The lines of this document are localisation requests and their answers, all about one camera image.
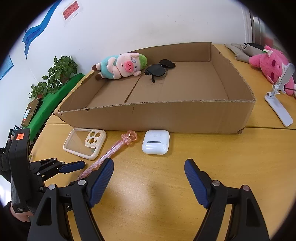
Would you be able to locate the pig plush toy teal shirt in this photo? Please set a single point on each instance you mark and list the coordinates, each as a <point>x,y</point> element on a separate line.
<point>115,67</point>

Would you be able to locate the potted green plant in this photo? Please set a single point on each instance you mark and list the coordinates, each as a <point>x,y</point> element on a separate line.
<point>38,91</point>
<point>61,69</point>

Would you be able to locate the grey cloth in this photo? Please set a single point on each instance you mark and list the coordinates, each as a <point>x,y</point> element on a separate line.
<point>240,52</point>

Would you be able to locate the brown paper bag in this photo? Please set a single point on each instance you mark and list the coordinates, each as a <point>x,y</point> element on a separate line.
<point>31,112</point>

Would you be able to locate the red wall sign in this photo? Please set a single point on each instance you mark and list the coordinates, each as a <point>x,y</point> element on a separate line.
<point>72,9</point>

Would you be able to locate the blue wave wall decoration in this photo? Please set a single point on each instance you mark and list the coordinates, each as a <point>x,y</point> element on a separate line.
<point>34,32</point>

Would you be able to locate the white phone stand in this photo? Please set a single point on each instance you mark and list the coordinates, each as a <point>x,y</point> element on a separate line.
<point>278,109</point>

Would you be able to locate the blue wall poster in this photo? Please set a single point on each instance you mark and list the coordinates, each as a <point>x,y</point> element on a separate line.
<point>6,67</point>

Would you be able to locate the brown cardboard box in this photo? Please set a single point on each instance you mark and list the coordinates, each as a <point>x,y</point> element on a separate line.
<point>173,115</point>

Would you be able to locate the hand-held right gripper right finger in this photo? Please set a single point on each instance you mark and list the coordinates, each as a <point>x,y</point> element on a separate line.
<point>196,183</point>

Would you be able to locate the pink flower-topped pen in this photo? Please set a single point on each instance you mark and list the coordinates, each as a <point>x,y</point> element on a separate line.
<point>111,150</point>

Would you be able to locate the person's left forearm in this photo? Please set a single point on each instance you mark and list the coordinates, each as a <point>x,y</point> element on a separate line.
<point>13,231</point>

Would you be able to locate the white earbuds case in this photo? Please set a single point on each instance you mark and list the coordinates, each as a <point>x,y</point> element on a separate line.
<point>155,141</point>

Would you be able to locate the person's left hand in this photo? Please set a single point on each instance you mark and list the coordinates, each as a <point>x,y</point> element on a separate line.
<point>22,216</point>

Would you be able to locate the pink plush toy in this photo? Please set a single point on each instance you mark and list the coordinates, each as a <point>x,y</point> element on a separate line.
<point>268,64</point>

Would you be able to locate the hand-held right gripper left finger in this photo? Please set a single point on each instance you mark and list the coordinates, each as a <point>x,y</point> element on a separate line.
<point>101,183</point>

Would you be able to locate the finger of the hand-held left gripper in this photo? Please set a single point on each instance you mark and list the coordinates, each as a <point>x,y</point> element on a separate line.
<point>71,166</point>

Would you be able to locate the cream clear phone case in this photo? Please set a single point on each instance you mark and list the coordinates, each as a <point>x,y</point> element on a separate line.
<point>92,139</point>

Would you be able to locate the black sunglasses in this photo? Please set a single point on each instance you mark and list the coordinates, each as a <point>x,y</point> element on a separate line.
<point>156,69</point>

